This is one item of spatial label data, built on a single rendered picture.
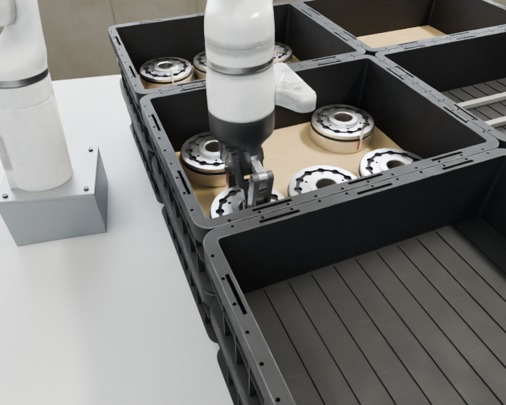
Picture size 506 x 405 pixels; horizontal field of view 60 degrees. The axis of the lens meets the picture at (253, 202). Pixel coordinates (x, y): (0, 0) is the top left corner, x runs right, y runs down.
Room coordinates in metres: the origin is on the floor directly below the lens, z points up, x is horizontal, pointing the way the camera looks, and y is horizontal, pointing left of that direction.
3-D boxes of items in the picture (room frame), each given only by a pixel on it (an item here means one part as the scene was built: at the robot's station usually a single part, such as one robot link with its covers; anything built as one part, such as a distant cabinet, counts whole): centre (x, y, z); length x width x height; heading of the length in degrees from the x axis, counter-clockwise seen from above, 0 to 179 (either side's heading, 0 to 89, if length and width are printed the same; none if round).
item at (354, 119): (0.63, -0.15, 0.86); 0.05 x 0.05 x 0.01
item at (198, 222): (0.52, -0.07, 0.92); 0.40 x 0.30 x 0.02; 112
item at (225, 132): (0.44, 0.01, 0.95); 0.08 x 0.08 x 0.09
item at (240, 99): (0.45, 0.00, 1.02); 0.11 x 0.09 x 0.06; 112
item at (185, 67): (0.82, 0.17, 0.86); 0.10 x 0.10 x 0.01
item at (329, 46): (0.79, 0.04, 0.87); 0.40 x 0.30 x 0.11; 112
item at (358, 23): (0.95, -0.33, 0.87); 0.40 x 0.30 x 0.11; 112
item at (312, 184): (0.45, -0.10, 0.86); 0.05 x 0.05 x 0.01
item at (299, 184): (0.45, -0.10, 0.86); 0.10 x 0.10 x 0.01
